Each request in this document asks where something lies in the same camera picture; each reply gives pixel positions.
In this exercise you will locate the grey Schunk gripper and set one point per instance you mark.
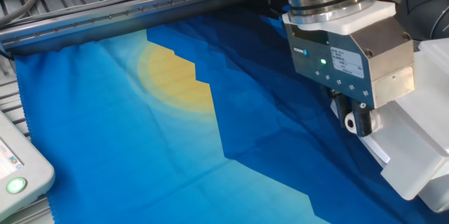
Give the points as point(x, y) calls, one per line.
point(350, 62)

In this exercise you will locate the blue mountain sun print cloth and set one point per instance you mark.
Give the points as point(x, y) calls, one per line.
point(105, 129)

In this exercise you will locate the white teach pendant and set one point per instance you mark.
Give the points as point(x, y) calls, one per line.
point(31, 168)

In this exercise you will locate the bolted aluminium rail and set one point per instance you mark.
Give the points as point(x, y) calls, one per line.
point(140, 17)

